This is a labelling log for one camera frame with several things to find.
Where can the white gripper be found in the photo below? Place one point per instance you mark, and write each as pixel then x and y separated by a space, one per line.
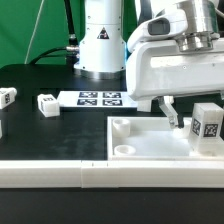
pixel 179 52

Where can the white square tabletop part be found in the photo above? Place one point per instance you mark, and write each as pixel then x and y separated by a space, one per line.
pixel 151 138

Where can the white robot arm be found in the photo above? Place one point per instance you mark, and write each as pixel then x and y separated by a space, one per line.
pixel 103 52

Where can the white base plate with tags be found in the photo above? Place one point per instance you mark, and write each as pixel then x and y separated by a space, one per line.
pixel 95 99

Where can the white front fence wall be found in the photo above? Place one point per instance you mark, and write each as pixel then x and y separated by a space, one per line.
pixel 111 174

